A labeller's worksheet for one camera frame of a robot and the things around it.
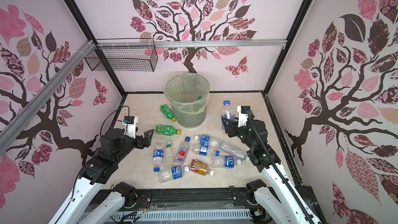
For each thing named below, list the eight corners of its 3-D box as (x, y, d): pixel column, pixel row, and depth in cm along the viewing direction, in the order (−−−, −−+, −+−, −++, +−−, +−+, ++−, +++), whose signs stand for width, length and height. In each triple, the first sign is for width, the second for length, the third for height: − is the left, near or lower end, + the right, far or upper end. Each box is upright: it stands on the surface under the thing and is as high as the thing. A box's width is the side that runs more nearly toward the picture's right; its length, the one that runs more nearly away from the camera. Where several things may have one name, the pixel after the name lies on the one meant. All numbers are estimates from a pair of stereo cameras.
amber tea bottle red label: (185, 171, 83) (184, 169, 79) (187, 161, 87) (187, 158, 83) (213, 177, 81) (213, 175, 77) (214, 166, 85) (215, 163, 81)
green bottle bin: (172, 123, 103) (171, 120, 99) (159, 109, 111) (158, 105, 107) (177, 120, 105) (177, 116, 101) (165, 106, 113) (164, 102, 109)
